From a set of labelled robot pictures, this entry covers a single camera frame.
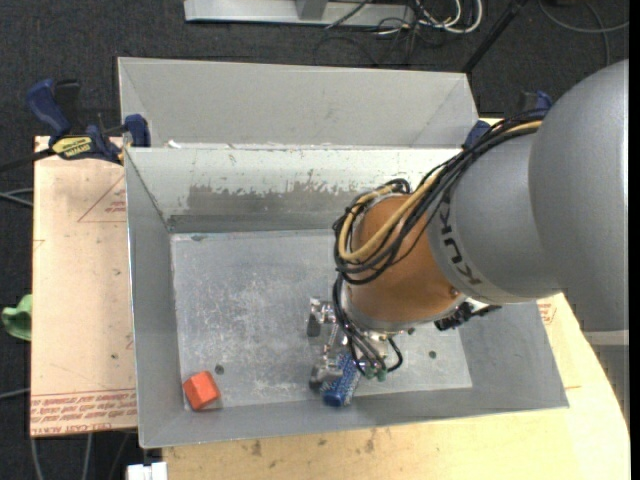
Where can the grey metal bin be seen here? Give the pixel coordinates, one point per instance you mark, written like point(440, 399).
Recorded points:
point(260, 288)

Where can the orange block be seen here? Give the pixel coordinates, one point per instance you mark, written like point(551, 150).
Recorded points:
point(201, 391)

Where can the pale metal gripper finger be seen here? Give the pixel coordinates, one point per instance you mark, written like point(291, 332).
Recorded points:
point(320, 318)
point(324, 369)

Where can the black cylinder on white bracket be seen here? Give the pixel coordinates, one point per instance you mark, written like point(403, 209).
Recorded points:
point(457, 318)

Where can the brown cardboard board red print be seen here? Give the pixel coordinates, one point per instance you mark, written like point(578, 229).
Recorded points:
point(80, 278)

